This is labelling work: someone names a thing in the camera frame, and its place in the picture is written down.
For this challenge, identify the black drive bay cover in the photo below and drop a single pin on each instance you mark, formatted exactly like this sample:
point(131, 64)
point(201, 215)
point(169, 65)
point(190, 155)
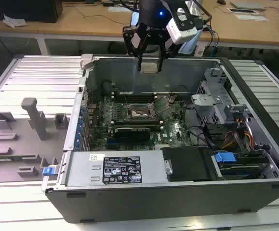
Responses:
point(189, 163)

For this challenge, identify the CPU socket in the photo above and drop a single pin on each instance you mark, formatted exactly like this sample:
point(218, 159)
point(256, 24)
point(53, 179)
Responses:
point(139, 114)

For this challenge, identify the black hard disk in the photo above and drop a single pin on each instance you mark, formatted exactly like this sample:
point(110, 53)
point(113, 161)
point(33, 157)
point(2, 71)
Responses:
point(240, 168)

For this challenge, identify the round coin battery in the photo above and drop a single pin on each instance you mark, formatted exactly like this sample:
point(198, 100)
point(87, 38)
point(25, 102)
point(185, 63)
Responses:
point(171, 98)

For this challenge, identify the silver CPU plate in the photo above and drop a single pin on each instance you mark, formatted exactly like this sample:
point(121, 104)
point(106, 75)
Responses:
point(150, 68)

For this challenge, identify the black RAM stick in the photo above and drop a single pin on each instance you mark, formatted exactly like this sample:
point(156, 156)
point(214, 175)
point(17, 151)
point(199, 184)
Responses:
point(153, 127)

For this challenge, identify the black power adapter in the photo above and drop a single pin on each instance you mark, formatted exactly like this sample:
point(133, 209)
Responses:
point(108, 4)

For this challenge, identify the blue case latch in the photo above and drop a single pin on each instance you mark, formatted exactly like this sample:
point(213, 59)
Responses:
point(47, 171)

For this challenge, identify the white paper sheet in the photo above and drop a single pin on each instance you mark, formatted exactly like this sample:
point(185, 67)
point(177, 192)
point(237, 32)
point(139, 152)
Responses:
point(120, 9)

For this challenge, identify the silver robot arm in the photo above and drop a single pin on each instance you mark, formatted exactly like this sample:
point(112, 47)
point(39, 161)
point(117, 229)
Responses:
point(189, 47)

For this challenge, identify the wooden desk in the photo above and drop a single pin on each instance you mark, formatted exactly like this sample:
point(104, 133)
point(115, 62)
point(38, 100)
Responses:
point(81, 24)

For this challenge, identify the black round board component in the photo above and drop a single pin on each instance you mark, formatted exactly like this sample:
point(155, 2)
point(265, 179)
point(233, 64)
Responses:
point(106, 87)

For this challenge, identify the green motherboard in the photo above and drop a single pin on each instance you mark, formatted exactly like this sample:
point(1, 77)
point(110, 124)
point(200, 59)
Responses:
point(170, 134)

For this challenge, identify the grey case hinge block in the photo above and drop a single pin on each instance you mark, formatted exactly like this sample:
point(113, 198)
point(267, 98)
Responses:
point(86, 60)

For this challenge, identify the silver drive cage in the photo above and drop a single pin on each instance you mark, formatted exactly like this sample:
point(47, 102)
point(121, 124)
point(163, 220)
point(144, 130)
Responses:
point(209, 106)

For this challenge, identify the black open PC case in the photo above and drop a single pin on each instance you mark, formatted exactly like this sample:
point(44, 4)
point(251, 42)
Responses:
point(153, 204)

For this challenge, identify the green RAM stick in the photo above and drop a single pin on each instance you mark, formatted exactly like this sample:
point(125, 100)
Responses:
point(6, 159)

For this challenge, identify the silver power supply box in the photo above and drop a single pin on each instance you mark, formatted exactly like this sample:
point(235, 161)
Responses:
point(81, 168)

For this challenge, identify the black computer mouse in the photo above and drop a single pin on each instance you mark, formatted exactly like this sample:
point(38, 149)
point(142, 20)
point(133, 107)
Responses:
point(221, 2)

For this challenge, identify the white crumpled paper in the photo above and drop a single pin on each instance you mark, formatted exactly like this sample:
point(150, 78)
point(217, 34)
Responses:
point(14, 21)

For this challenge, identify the grey parts rack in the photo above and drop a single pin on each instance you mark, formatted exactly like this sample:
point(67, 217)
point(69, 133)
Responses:
point(21, 144)

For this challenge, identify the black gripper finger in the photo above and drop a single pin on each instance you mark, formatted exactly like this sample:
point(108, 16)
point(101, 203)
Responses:
point(162, 55)
point(130, 41)

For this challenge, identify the black box on desk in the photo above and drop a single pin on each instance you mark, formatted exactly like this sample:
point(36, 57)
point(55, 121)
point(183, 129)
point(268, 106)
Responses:
point(21, 9)

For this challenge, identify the grey flat laptop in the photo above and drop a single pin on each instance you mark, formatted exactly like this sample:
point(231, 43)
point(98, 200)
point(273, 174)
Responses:
point(247, 5)

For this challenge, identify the blue card retention clip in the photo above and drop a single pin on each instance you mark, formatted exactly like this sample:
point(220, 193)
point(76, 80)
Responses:
point(78, 137)
point(83, 110)
point(79, 130)
point(76, 144)
point(81, 122)

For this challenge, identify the blue disk carrier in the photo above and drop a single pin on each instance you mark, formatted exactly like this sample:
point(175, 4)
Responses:
point(226, 158)

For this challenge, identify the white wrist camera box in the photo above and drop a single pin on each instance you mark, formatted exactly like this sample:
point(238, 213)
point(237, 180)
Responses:
point(177, 31)

